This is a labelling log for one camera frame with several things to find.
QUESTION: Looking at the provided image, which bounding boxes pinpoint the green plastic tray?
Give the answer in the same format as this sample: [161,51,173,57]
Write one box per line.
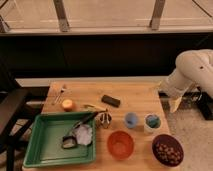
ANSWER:
[24,112,96,168]

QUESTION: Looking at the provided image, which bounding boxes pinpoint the yellow green banana peel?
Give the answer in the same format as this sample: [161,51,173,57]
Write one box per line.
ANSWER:
[83,104,107,111]

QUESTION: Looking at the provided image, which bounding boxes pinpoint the orange apple fruit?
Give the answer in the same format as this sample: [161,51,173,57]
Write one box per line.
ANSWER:
[61,99,74,111]

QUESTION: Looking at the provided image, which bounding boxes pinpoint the bunch of grapes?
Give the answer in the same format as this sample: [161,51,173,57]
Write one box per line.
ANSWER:
[156,143,181,164]

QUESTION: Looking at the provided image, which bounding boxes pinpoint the white cup with blue inside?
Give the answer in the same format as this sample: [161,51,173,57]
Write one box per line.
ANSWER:
[144,114,161,134]

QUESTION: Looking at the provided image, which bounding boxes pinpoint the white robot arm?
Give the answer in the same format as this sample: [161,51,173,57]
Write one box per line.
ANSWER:
[160,49,213,99]

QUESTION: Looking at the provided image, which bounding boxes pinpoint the red plastic bowl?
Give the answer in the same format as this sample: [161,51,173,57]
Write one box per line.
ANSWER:
[107,131,134,160]

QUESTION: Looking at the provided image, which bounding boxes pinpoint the black rectangular block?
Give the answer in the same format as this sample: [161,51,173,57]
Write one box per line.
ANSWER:
[101,95,120,107]

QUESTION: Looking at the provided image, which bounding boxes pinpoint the blue plastic cup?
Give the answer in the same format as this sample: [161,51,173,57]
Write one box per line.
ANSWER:
[124,112,138,129]

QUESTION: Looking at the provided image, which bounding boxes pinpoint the silver fork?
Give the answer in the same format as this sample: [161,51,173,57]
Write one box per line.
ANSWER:
[52,84,67,105]

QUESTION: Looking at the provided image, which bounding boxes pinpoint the white cloth in tray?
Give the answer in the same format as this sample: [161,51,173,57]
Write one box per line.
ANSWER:
[75,124,93,146]

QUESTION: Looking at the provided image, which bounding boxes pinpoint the black chair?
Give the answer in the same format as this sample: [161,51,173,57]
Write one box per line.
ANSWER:
[0,87,51,171]

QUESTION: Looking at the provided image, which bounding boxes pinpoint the black handled spatula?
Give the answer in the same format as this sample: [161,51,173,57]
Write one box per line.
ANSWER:
[62,112,98,149]

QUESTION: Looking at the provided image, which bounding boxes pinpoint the dark purple bowl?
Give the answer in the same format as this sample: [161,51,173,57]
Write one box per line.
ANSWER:
[152,134,184,167]

